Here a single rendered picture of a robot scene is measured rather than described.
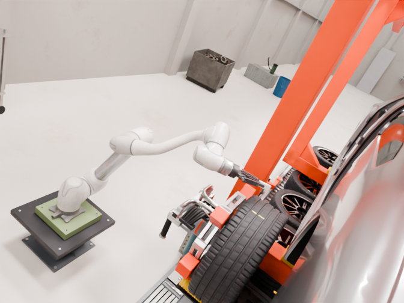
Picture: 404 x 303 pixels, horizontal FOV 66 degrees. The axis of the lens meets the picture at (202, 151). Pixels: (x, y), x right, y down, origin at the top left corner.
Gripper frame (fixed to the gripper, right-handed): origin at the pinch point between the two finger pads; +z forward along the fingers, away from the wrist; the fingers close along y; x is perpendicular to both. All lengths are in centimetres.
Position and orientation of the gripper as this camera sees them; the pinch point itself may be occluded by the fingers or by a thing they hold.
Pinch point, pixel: (264, 185)
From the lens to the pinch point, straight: 169.3
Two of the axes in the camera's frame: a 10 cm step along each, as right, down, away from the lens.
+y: -0.5, 3.2, -9.5
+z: 8.9, 4.4, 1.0
